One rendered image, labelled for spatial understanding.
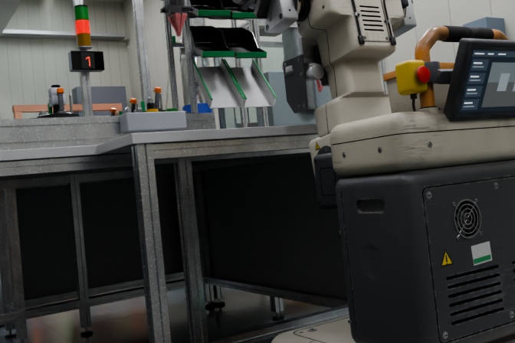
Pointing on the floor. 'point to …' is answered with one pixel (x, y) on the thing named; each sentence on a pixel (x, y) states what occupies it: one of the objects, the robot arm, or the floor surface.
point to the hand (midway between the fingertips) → (178, 34)
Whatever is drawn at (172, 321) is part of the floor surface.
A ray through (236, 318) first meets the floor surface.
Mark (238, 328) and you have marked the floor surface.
